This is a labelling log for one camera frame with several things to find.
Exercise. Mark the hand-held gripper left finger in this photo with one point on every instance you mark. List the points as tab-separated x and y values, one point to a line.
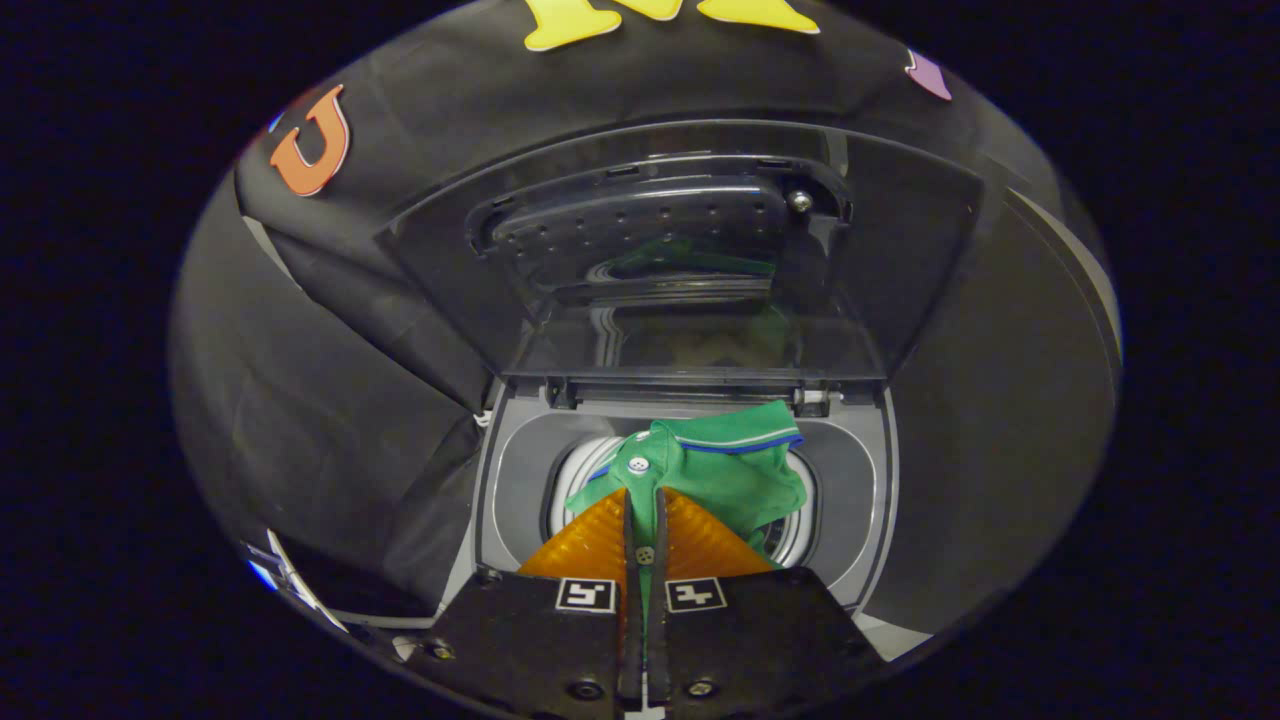
530	640

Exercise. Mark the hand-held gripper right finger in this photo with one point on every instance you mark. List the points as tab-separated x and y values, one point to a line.
760	630

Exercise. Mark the dark washing machine lid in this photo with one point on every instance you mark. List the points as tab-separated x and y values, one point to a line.
900	260

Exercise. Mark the green polo shirt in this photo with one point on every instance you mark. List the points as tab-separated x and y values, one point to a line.
730	470

